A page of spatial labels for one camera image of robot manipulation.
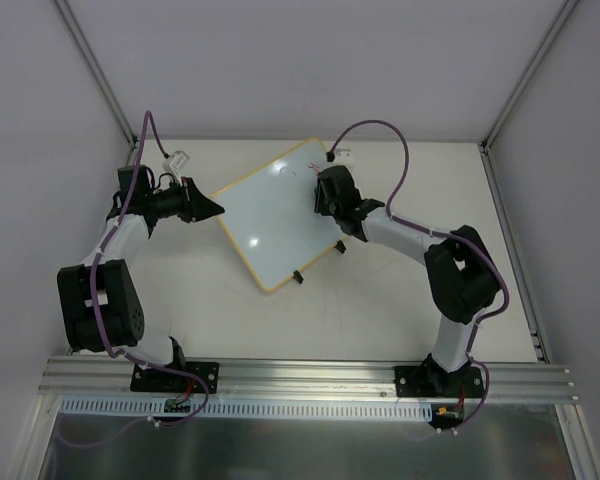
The white slotted cable duct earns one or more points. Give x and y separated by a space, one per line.
249 409

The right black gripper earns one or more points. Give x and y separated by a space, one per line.
331 198

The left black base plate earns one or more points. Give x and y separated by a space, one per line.
155 381

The right aluminium frame post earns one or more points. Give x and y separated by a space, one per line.
541 53

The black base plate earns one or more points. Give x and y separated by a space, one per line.
431 382
155 381

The left black stand foot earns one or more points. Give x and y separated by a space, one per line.
298 276

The aluminium frame post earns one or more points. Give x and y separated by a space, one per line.
541 53
76 33

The aluminium mounting rail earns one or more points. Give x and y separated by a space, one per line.
510 383

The right black stand foot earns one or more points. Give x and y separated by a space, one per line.
340 247

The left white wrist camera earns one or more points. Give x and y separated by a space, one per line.
175 163

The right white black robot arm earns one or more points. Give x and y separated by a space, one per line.
460 273

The left aluminium frame post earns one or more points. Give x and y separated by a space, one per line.
76 33

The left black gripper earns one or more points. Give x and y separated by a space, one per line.
188 200

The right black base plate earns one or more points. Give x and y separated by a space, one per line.
431 382

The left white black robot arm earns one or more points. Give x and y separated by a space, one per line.
101 308

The gold framed whiteboard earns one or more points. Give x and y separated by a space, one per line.
269 216

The black stand foot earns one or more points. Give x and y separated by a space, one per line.
340 247
298 276

